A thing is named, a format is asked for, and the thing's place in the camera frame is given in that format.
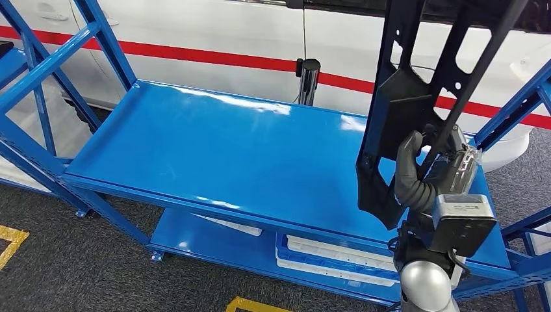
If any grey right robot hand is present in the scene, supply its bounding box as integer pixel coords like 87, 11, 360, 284
395, 125, 481, 203

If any black plastic bracket part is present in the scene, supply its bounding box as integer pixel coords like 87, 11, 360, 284
356, 0, 531, 231

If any blue metal shelf rack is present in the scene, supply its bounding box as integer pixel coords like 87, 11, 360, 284
0, 0, 551, 312
0, 40, 31, 94

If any short white plastic panel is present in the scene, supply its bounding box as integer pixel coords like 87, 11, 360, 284
191, 212, 263, 237

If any white car with red stripe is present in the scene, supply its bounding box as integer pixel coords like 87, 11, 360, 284
0, 0, 551, 173

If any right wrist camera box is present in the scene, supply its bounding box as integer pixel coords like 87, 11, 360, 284
430, 194, 499, 259

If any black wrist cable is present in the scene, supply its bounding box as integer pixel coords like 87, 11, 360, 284
447, 250, 472, 279

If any chrome stanchion post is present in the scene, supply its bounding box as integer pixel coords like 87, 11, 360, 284
295, 58, 322, 107

